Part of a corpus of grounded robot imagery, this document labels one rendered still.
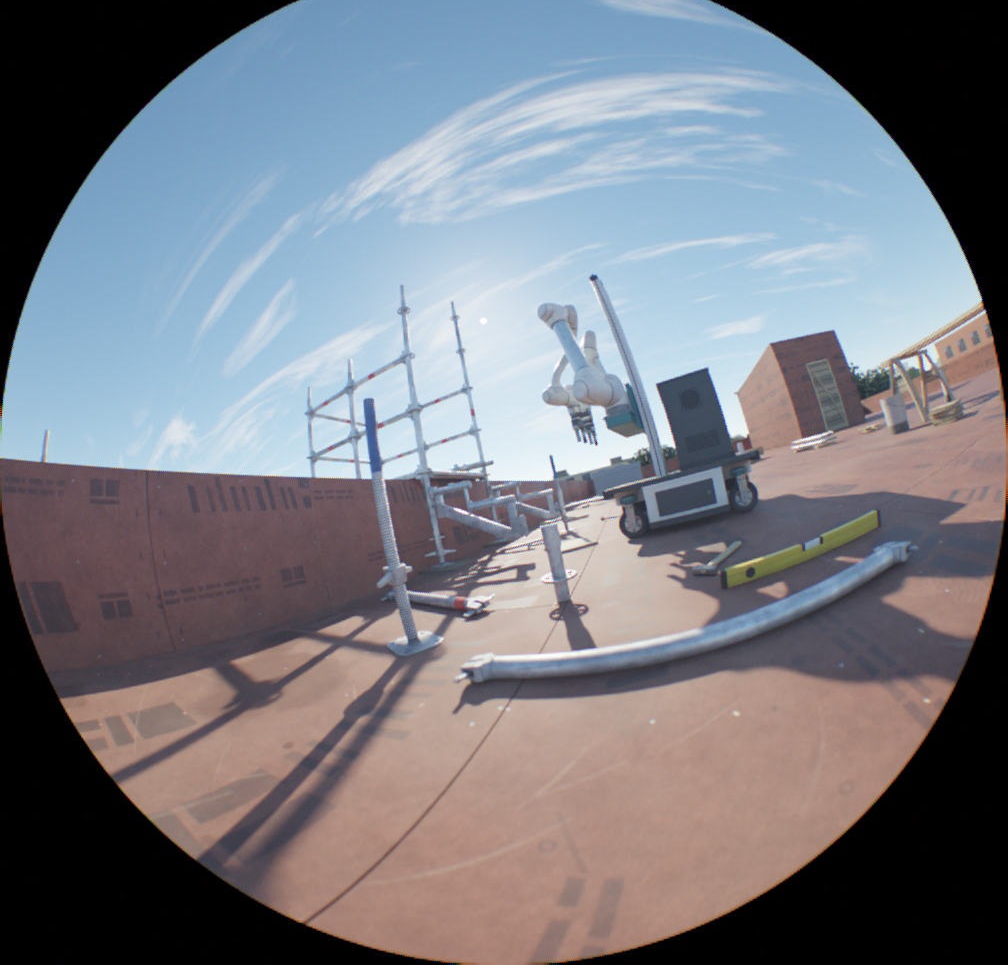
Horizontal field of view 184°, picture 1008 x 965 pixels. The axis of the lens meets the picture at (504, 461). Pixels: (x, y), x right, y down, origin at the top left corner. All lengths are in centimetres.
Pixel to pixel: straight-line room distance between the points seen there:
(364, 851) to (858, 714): 57
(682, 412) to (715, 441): 25
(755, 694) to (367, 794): 55
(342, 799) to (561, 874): 29
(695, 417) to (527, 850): 183
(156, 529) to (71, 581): 46
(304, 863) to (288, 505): 151
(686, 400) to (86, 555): 281
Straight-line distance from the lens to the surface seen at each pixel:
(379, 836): 46
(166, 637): 150
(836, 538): 107
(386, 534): 92
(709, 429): 186
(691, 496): 177
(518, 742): 53
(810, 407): 1046
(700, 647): 63
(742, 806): 42
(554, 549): 104
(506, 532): 208
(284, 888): 47
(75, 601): 151
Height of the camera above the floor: 36
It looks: 8 degrees up
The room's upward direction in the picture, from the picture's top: 12 degrees counter-clockwise
